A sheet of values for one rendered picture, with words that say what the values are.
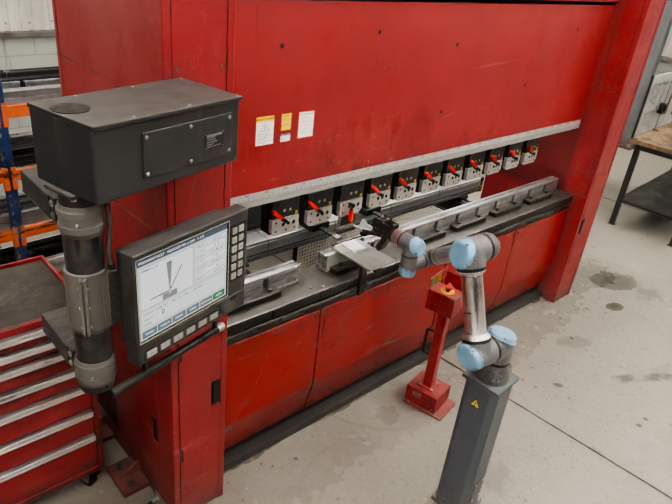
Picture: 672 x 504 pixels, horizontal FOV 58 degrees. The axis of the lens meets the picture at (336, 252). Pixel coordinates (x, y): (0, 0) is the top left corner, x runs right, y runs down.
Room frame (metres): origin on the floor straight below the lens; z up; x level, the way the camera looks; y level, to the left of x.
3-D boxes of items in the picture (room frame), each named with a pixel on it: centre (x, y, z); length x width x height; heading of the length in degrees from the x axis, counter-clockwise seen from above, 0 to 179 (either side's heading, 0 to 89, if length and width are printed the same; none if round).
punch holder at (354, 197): (2.74, -0.02, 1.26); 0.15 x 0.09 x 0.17; 135
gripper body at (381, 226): (2.52, -0.21, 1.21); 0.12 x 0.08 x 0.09; 45
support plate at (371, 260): (2.65, -0.14, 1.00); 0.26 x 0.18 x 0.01; 45
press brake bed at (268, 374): (3.19, -0.52, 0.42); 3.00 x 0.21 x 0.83; 135
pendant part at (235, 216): (1.57, 0.45, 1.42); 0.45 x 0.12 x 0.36; 149
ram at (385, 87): (3.22, -0.49, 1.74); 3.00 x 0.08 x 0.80; 135
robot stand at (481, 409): (2.11, -0.72, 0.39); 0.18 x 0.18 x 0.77; 49
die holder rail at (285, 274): (2.37, 0.36, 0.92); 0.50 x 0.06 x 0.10; 135
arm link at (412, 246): (2.40, -0.33, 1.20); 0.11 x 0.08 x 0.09; 45
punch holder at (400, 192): (3.02, -0.30, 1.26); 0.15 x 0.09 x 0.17; 135
